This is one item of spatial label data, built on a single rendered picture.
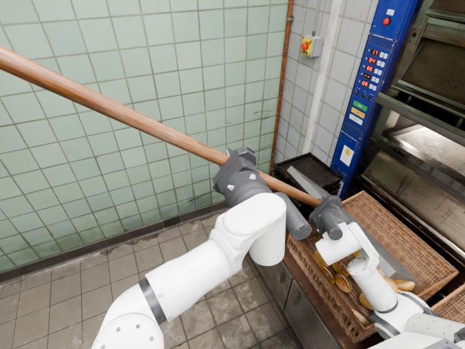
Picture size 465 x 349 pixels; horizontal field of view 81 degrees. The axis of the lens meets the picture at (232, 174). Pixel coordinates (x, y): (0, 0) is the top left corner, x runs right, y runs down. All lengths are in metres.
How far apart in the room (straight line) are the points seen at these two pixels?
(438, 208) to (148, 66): 1.63
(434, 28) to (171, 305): 1.29
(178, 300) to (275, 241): 0.17
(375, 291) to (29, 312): 2.18
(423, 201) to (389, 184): 0.17
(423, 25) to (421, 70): 0.16
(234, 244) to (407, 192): 1.23
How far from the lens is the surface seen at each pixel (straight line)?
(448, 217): 1.49
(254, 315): 2.06
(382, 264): 0.97
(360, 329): 1.38
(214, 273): 0.41
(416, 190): 1.53
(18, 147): 1.95
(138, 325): 0.37
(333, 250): 0.76
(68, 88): 0.50
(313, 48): 1.76
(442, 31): 1.37
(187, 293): 0.40
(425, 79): 1.38
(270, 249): 0.47
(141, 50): 1.72
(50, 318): 2.38
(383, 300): 0.87
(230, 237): 0.41
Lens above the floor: 1.90
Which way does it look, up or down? 40 degrees down
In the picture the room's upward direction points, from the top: straight up
